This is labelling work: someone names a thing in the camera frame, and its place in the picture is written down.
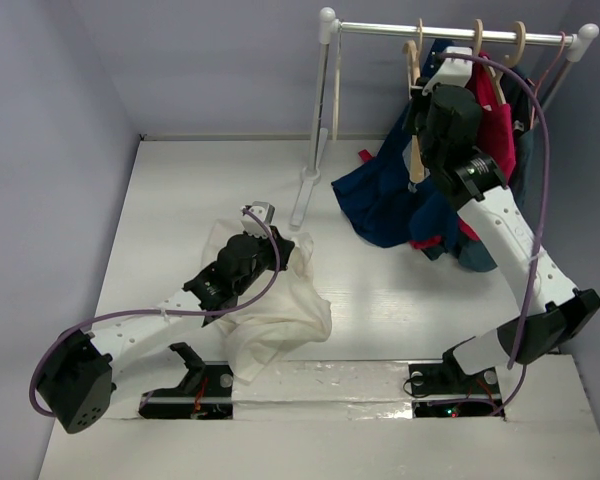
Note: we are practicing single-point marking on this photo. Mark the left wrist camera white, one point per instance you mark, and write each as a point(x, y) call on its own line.
point(257, 218)

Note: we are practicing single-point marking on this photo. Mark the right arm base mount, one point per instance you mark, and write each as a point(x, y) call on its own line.
point(436, 391)

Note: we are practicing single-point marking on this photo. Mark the pink wire hanger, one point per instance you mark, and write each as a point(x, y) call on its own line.
point(544, 77)

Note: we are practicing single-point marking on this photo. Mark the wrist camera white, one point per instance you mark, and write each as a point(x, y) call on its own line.
point(257, 218)
point(451, 71)

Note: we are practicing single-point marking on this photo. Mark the dark teal t shirt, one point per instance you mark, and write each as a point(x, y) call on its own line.
point(522, 165)

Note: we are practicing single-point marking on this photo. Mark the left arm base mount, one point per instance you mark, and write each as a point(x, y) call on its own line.
point(204, 392)

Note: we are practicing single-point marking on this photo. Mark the red t shirt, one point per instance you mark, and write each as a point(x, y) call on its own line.
point(394, 211)

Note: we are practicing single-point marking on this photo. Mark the white t shirt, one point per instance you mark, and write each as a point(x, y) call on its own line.
point(290, 315)

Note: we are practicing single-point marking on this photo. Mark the blue t shirt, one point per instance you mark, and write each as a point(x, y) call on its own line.
point(386, 209)

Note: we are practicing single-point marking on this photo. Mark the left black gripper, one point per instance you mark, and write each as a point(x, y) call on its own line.
point(269, 245)

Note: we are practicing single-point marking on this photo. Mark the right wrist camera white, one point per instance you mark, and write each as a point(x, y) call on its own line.
point(451, 71)

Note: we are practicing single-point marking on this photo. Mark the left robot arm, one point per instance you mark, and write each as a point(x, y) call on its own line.
point(77, 377)

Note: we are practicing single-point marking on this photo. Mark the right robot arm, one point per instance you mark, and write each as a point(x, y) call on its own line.
point(552, 308)

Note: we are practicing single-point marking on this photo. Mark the wooden hanger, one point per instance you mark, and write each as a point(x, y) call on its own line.
point(477, 37)
point(412, 50)
point(508, 61)

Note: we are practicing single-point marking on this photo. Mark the wooden hanger under blue shirt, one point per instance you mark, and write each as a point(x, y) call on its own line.
point(477, 37)

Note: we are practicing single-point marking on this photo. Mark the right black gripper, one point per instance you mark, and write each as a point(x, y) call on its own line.
point(419, 118)

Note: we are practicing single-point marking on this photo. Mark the wooden hanger under red shirt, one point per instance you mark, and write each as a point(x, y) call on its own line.
point(508, 61)

